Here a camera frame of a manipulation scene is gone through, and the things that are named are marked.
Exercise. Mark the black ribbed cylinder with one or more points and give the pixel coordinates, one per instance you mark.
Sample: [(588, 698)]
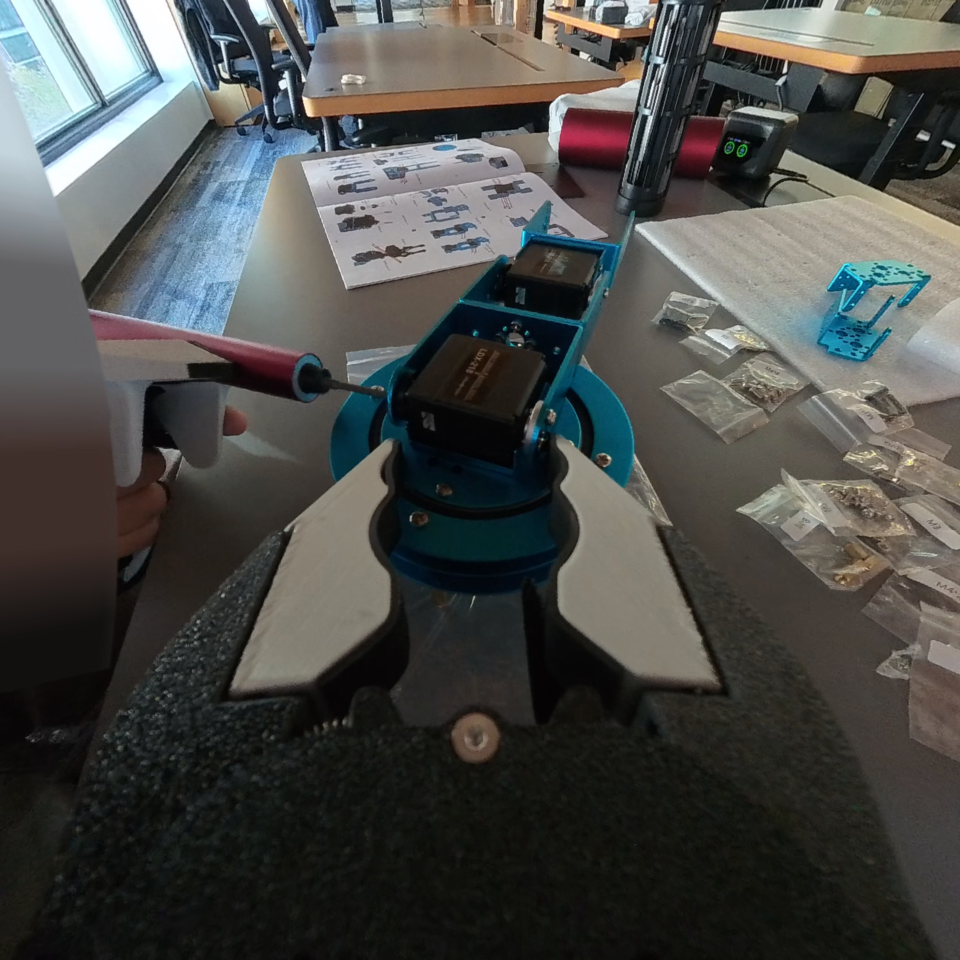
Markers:
[(660, 112)]

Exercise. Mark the black office chair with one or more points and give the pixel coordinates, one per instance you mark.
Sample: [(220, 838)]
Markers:
[(251, 67), (292, 30)]

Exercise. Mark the white plastic bag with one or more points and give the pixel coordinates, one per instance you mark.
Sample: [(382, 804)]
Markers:
[(577, 101)]

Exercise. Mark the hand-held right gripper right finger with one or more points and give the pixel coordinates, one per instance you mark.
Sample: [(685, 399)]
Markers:
[(637, 585)]

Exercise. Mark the red cylindrical case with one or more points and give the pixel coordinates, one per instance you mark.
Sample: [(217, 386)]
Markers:
[(600, 139)]

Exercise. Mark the red electric screwdriver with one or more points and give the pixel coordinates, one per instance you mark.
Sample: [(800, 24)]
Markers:
[(262, 360)]

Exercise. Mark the window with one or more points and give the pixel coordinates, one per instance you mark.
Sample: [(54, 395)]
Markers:
[(45, 75)]

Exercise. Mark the blue metal bracket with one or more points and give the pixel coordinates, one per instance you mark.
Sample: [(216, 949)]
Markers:
[(877, 274)]

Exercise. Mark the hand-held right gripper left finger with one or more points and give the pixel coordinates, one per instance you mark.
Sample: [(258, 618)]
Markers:
[(322, 585)]

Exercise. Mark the blue toy robot arm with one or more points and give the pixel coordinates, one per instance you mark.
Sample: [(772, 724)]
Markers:
[(461, 390)]

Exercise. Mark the pile of small screw bags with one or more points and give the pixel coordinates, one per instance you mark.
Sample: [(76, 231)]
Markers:
[(757, 382)]

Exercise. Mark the white instruction manual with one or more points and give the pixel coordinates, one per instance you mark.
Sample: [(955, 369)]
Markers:
[(420, 217)]

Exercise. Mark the person's left hand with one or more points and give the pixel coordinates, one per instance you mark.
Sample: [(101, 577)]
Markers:
[(142, 517)]

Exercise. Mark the large clear plastic bag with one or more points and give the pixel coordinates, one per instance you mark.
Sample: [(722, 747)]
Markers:
[(649, 495)]

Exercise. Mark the grey desk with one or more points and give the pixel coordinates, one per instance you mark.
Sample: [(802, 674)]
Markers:
[(292, 330)]

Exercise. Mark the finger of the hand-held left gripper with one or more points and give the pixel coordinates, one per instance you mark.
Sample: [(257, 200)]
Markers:
[(150, 358)]

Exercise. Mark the black charger with green display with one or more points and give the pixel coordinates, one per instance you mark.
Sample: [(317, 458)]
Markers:
[(757, 124)]

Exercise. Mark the white foam sheet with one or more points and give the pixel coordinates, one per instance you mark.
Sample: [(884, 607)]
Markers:
[(787, 247)]

